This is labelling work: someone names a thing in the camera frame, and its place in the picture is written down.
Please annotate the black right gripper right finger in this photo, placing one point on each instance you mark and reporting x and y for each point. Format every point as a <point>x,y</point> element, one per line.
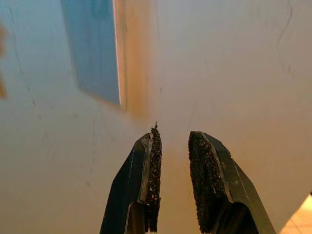
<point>214,185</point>

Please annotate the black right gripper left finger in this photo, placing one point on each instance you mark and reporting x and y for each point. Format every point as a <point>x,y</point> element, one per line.
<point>129,190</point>

